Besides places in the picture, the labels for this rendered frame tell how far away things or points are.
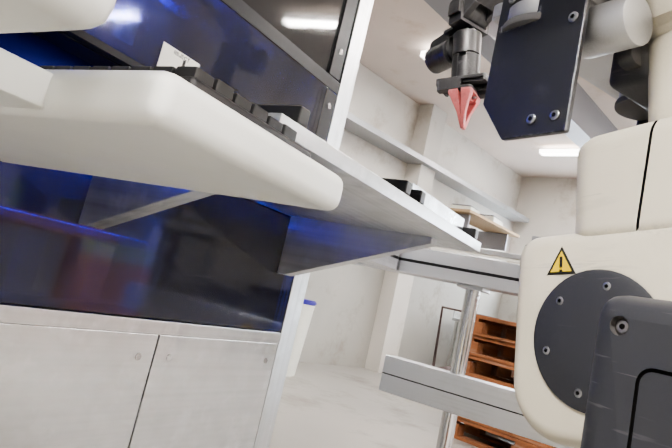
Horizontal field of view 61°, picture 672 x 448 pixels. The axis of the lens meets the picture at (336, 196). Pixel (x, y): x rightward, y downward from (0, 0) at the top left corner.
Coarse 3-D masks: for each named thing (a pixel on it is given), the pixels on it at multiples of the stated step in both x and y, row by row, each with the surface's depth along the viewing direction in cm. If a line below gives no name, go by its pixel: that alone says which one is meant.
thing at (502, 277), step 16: (400, 256) 202; (416, 256) 199; (432, 256) 196; (448, 256) 193; (464, 256) 191; (480, 256) 197; (496, 256) 188; (512, 256) 185; (400, 272) 208; (416, 272) 198; (432, 272) 195; (448, 272) 192; (464, 272) 189; (480, 272) 186; (496, 272) 184; (512, 272) 181; (496, 288) 183; (512, 288) 180
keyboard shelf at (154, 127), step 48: (0, 48) 30; (0, 96) 31; (48, 96) 32; (96, 96) 30; (144, 96) 28; (192, 96) 29; (0, 144) 50; (48, 144) 43; (96, 144) 38; (144, 144) 34; (192, 144) 31; (240, 144) 33; (240, 192) 45; (288, 192) 39; (336, 192) 43
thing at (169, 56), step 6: (162, 48) 93; (168, 48) 94; (174, 48) 95; (162, 54) 93; (168, 54) 94; (174, 54) 96; (180, 54) 97; (162, 60) 94; (168, 60) 95; (174, 60) 96; (180, 60) 97; (186, 60) 98; (192, 60) 99; (174, 66) 96; (198, 66) 100
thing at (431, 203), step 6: (414, 186) 93; (426, 192) 97; (426, 198) 97; (432, 198) 99; (426, 204) 97; (432, 204) 100; (438, 204) 102; (432, 210) 100; (438, 210) 102; (444, 210) 104; (450, 210) 107; (444, 216) 105; (450, 216) 107; (456, 216) 110; (450, 222) 108; (456, 222) 110; (462, 222) 113; (462, 228) 113
